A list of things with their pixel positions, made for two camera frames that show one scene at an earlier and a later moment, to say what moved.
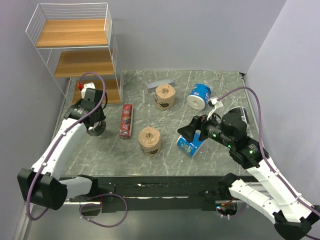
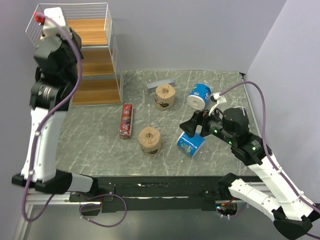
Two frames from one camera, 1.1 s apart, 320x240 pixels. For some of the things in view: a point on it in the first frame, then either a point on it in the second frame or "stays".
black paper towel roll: [237, 119] stays
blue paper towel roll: [190, 148] stays
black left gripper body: [100, 115] → [72, 65]
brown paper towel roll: [150, 141] stays
